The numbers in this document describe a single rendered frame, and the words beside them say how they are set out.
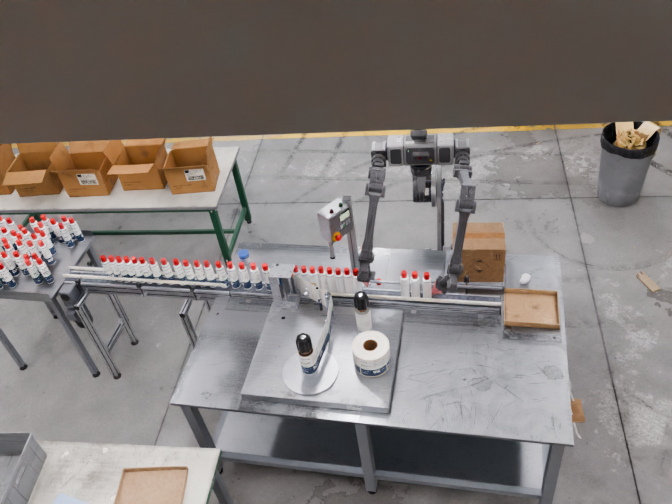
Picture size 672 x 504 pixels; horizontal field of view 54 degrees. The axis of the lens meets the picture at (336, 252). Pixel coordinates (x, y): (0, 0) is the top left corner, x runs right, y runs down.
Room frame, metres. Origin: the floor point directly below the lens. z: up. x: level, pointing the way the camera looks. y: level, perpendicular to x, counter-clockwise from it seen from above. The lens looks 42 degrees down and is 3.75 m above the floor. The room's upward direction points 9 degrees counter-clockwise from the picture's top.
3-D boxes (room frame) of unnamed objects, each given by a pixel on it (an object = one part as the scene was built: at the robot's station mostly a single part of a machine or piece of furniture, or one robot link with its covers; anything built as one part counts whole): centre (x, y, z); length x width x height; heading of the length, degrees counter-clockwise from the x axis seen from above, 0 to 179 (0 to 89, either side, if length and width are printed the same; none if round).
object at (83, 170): (4.48, 1.85, 0.97); 0.45 x 0.38 x 0.37; 170
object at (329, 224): (2.86, -0.03, 1.38); 0.17 x 0.10 x 0.19; 128
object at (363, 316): (2.45, -0.09, 1.03); 0.09 x 0.09 x 0.30
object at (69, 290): (3.20, 1.79, 0.71); 0.15 x 0.12 x 0.34; 163
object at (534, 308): (2.45, -1.06, 0.85); 0.30 x 0.26 x 0.04; 73
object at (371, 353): (2.22, -0.10, 0.95); 0.20 x 0.20 x 0.14
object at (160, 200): (4.60, 1.82, 0.39); 2.20 x 0.80 x 0.78; 77
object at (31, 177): (4.57, 2.28, 0.97); 0.44 x 0.38 x 0.37; 172
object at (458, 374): (2.52, -0.17, 0.82); 2.10 x 1.31 x 0.02; 73
